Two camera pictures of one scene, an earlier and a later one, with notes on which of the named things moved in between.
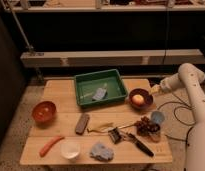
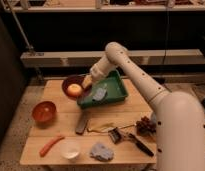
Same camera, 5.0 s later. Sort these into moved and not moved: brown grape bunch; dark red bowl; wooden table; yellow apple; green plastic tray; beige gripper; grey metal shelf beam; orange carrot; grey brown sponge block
Moved: dark red bowl; beige gripper; yellow apple
Not moved: brown grape bunch; wooden table; orange carrot; grey brown sponge block; grey metal shelf beam; green plastic tray
